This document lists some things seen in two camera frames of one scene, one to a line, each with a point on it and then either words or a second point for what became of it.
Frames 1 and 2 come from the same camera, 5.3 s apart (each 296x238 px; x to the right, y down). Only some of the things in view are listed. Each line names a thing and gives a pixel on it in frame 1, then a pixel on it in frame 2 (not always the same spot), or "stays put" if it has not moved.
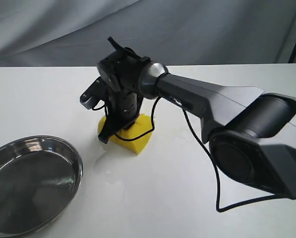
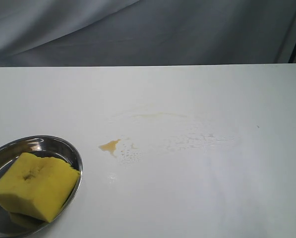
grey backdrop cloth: (75, 33) stays put
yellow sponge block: (143, 124) -> (35, 188)
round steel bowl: (33, 182) stays put
